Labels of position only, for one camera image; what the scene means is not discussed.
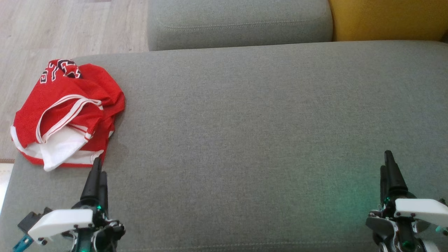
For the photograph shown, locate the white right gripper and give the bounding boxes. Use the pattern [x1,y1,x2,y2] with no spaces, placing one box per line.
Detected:
[366,150,448,252]

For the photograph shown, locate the grey sofa back cushion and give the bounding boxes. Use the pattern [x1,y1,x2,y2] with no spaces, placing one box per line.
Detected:
[147,0,333,51]

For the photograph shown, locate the yellow sofa cushion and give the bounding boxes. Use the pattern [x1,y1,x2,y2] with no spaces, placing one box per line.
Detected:
[328,0,448,42]

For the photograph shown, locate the red white basketball jersey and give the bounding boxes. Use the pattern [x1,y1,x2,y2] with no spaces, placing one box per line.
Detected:
[10,59,116,172]

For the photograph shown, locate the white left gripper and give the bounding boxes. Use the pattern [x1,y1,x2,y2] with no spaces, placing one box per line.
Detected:
[28,157,125,252]

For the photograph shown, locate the left camera cable blue plug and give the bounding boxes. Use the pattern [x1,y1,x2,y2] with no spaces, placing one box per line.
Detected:
[13,234,34,252]

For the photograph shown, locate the grey fabric sofa seat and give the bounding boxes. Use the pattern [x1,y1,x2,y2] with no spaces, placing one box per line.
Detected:
[0,40,448,252]

